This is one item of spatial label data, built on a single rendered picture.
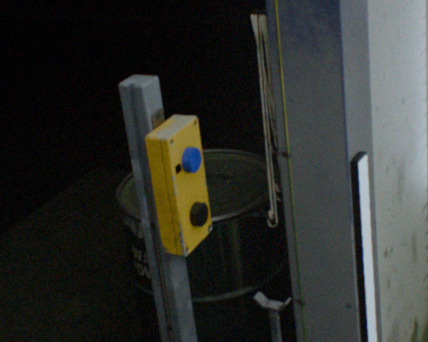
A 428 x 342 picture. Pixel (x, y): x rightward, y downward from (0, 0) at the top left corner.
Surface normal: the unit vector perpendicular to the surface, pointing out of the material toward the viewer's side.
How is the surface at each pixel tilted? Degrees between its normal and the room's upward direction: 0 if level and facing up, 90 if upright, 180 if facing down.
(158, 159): 90
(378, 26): 90
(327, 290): 90
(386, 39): 90
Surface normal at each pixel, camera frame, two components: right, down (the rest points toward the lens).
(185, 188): 0.88, 0.10
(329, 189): -0.47, 0.42
